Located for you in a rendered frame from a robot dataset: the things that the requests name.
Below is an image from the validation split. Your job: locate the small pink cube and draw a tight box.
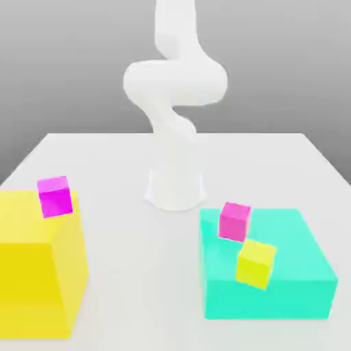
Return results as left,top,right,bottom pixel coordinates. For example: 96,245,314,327
217,202,252,244

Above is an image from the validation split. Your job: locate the small yellow cube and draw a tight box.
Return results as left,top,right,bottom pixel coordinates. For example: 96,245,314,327
235,239,278,291

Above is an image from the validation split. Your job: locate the small magenta cube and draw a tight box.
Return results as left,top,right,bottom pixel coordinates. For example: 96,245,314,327
36,175,74,219

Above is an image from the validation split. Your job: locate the large turquoise box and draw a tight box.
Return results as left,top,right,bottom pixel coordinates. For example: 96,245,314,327
199,208,339,321

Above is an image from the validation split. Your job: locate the large yellow box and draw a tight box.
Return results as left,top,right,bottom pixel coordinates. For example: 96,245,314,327
0,189,90,340

